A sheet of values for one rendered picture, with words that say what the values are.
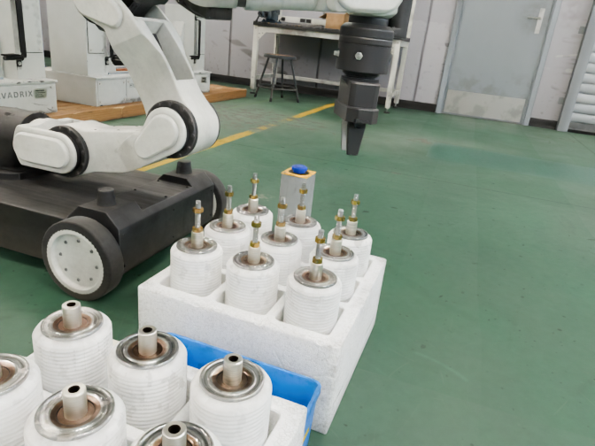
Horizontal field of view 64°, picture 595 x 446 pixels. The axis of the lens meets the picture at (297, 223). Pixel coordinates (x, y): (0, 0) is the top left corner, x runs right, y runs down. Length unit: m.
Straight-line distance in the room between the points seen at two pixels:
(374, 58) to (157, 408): 0.59
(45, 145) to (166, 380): 0.95
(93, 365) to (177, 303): 0.24
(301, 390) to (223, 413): 0.29
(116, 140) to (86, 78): 2.17
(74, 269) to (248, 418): 0.76
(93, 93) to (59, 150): 2.08
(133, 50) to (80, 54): 2.27
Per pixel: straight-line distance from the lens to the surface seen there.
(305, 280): 0.81
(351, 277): 0.92
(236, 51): 6.50
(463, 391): 1.08
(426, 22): 5.88
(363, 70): 0.80
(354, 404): 0.97
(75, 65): 3.56
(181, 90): 1.23
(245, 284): 0.83
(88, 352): 0.68
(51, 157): 1.44
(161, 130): 1.20
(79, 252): 1.21
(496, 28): 5.84
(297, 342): 0.80
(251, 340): 0.84
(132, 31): 1.25
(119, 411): 0.57
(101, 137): 1.38
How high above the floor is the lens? 0.63
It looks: 21 degrees down
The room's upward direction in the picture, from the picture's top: 6 degrees clockwise
